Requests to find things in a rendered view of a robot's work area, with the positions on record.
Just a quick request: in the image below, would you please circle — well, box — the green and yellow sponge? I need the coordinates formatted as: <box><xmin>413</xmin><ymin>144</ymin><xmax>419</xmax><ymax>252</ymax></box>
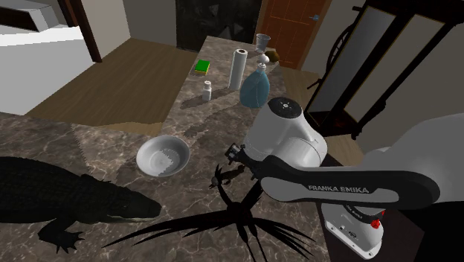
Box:
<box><xmin>193</xmin><ymin>59</ymin><xmax>211</xmax><ymax>77</ymax></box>

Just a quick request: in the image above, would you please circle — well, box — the black framed glass partition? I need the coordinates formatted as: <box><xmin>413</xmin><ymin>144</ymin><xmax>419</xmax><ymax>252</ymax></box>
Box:
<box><xmin>303</xmin><ymin>0</ymin><xmax>464</xmax><ymax>141</ymax></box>

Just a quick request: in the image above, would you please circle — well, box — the orange wooden door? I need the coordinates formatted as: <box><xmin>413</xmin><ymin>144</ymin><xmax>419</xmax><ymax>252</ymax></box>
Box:
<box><xmin>257</xmin><ymin>0</ymin><xmax>333</xmax><ymax>70</ymax></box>

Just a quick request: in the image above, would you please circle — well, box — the black spiky plant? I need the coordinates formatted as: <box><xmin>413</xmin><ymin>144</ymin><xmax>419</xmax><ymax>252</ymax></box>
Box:
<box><xmin>102</xmin><ymin>163</ymin><xmax>317</xmax><ymax>262</ymax></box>

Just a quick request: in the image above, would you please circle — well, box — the dark black cabinet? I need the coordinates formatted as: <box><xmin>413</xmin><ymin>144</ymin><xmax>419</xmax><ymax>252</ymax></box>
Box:
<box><xmin>175</xmin><ymin>0</ymin><xmax>263</xmax><ymax>53</ymax></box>

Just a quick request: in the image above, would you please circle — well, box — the small dark brown figure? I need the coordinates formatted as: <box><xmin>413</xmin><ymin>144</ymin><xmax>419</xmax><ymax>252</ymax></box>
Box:
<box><xmin>208</xmin><ymin>164</ymin><xmax>248</xmax><ymax>190</ymax></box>

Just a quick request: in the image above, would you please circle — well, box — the blue spray bottle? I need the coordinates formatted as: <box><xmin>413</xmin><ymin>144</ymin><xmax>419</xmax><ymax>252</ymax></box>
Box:
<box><xmin>239</xmin><ymin>62</ymin><xmax>271</xmax><ymax>109</ymax></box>

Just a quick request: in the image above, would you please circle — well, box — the white bowl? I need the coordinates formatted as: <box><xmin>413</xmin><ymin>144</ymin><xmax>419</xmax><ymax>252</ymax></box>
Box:
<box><xmin>135</xmin><ymin>135</ymin><xmax>192</xmax><ymax>179</ymax></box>

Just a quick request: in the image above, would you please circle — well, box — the black crocodile figure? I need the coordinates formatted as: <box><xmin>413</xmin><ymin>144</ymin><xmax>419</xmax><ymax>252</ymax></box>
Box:
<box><xmin>0</xmin><ymin>156</ymin><xmax>163</xmax><ymax>255</ymax></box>

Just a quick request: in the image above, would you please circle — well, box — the clear glass cup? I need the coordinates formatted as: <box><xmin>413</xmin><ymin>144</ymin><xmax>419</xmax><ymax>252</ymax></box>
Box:
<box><xmin>255</xmin><ymin>33</ymin><xmax>272</xmax><ymax>54</ymax></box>

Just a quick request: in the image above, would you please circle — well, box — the white paper towel roll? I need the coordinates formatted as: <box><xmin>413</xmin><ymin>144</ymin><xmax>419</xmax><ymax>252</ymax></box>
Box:
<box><xmin>227</xmin><ymin>48</ymin><xmax>249</xmax><ymax>92</ymax></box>

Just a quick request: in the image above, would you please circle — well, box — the dark robot stand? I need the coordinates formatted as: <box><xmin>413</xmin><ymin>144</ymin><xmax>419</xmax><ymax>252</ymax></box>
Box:
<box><xmin>318</xmin><ymin>201</ymin><xmax>464</xmax><ymax>262</ymax></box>

